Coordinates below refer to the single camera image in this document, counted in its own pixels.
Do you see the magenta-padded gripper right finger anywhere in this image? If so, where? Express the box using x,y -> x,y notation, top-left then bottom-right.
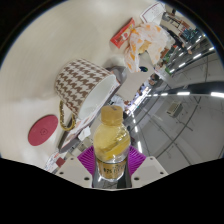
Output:
125,145 -> 170,189

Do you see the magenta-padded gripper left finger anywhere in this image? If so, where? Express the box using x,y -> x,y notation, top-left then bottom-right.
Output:
54,145 -> 98,188

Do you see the clear bottle of yellow tea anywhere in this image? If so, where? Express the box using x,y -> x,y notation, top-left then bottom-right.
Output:
93,105 -> 132,183

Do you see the white paper napkin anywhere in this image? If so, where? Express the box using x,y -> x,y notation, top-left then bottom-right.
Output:
78,126 -> 92,141

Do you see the flat round red coaster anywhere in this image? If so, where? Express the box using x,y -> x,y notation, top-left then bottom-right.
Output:
27,114 -> 60,147

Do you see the ceiling air conditioner unit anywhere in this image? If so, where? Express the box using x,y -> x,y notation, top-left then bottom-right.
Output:
165,100 -> 184,118

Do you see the brown houndstooth mug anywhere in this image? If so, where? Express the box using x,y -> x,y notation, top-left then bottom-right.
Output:
54,58 -> 121,132

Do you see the group of ceiling lights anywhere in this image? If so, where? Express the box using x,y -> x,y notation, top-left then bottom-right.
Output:
128,28 -> 224,154

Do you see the orange white food wrapper bag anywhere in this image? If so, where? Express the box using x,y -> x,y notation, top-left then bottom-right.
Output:
123,22 -> 175,74

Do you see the red sauce packet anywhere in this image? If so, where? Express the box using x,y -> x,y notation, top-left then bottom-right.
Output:
109,17 -> 137,50

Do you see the white printed card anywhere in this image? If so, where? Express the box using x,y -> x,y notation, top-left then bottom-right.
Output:
139,2 -> 166,26

